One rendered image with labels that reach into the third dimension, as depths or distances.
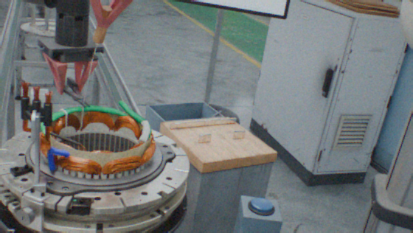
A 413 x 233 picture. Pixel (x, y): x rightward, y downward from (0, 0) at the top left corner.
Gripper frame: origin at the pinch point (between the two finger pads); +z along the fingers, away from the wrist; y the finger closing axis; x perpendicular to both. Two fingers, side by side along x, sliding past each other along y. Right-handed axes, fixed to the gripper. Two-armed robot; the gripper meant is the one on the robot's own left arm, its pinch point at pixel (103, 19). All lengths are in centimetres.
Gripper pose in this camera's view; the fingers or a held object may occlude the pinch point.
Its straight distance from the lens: 70.3
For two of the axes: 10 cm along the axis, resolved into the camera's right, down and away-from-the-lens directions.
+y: 1.7, 6.9, -7.0
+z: -3.1, 7.1, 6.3
